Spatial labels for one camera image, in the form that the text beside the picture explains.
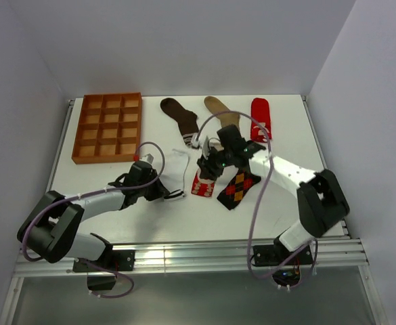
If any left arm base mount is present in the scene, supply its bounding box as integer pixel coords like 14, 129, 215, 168
72, 249, 135, 299

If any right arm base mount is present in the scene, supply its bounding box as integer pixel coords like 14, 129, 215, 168
249, 244, 317, 290

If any tan sock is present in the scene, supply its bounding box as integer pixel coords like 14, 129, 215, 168
204, 96, 240, 129

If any orange compartment tray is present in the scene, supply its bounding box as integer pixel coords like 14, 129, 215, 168
72, 93, 142, 165

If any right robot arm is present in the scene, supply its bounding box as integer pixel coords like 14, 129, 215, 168
191, 125, 350, 264

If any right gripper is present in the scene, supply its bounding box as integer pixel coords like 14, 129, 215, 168
196, 144, 233, 181

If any black orange argyle sock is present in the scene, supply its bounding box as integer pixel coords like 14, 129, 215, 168
217, 169, 261, 211

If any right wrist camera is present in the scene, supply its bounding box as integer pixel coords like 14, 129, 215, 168
190, 133, 218, 159

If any dark brown sock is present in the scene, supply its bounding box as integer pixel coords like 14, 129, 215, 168
160, 97, 199, 148

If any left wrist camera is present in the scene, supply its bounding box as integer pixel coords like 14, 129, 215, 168
133, 154, 154, 165

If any white sock with black stripes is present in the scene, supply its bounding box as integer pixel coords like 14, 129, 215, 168
160, 149, 190, 201

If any beige and red reindeer sock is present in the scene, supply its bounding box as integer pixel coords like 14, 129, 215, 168
191, 169, 218, 198

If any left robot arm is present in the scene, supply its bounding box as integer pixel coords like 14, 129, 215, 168
17, 160, 169, 270

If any aluminium rail frame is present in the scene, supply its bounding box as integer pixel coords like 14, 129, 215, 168
0, 96, 388, 325

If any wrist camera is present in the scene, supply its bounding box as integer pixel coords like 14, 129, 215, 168
133, 154, 154, 165
190, 133, 218, 159

